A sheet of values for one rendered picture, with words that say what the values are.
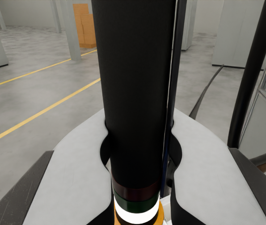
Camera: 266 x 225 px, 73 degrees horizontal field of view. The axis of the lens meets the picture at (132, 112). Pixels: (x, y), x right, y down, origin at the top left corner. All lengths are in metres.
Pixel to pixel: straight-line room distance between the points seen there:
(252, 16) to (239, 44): 0.63
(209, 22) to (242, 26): 6.81
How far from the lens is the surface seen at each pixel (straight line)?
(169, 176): 0.40
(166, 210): 0.20
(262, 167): 0.28
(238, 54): 5.59
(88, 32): 8.23
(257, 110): 1.61
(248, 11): 5.47
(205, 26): 12.23
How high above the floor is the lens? 1.54
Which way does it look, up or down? 31 degrees down
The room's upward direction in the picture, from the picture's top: 1 degrees counter-clockwise
